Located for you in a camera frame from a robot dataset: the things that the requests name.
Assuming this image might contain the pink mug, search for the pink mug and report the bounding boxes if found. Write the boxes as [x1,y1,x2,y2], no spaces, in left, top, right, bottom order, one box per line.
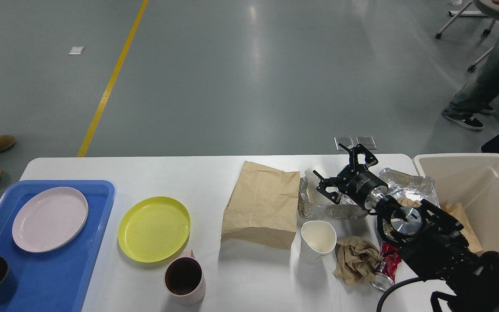
[164,249,206,306]

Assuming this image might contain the crumpled foil sheet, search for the crumpled foil sheet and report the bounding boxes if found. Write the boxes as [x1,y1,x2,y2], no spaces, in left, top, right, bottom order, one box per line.
[379,168,440,207]

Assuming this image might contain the crumpled brown paper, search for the crumpled brown paper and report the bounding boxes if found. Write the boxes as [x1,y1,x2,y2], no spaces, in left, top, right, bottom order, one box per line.
[332,236,383,286]

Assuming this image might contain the brown paper in bin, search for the brown paper in bin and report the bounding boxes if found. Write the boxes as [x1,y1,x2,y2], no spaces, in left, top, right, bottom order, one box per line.
[442,203,483,254]

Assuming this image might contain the red wrapper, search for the red wrapper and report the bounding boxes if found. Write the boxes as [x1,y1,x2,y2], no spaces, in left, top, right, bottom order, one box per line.
[381,242,402,282]

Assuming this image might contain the blue plastic tray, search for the blue plastic tray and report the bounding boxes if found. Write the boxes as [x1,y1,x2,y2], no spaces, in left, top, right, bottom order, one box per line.
[0,180,115,312]

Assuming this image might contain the beige plastic bin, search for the beige plastic bin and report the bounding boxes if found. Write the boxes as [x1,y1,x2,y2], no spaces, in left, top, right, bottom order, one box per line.
[413,153,499,252]

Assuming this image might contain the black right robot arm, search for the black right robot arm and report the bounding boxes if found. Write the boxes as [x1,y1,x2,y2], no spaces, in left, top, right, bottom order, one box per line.
[313,144,499,312]

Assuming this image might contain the office chair base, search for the office chair base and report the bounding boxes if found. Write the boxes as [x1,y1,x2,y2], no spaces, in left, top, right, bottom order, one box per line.
[435,0,499,82]

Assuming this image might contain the white floor marker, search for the white floor marker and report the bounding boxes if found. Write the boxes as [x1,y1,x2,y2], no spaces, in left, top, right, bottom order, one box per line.
[68,46,85,55]

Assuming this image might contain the metal can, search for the metal can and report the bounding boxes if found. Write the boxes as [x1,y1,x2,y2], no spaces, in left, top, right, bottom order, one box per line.
[370,267,395,293]

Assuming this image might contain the aluminium foil tray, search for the aluminium foil tray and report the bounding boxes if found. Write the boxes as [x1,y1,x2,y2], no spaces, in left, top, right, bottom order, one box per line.
[298,177,368,219]

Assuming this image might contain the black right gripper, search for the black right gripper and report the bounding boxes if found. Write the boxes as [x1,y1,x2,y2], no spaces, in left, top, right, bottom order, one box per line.
[312,143,388,211]

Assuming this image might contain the pink plate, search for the pink plate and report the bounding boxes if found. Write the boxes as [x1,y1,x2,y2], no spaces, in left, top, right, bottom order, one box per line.
[12,186,89,253]

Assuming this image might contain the metal floor socket plates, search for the metal floor socket plates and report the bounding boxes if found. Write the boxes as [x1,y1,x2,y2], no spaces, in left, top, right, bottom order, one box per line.
[334,136,377,151]

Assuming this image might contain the yellow plate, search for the yellow plate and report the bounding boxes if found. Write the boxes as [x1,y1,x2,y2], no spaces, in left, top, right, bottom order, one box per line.
[117,197,191,263]

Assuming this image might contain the brown paper bag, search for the brown paper bag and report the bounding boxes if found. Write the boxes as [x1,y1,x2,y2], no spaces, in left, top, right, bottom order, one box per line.
[220,161,301,250]

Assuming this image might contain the white paper cup in tray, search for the white paper cup in tray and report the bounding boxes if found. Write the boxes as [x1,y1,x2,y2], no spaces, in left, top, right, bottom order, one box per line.
[305,164,334,206]

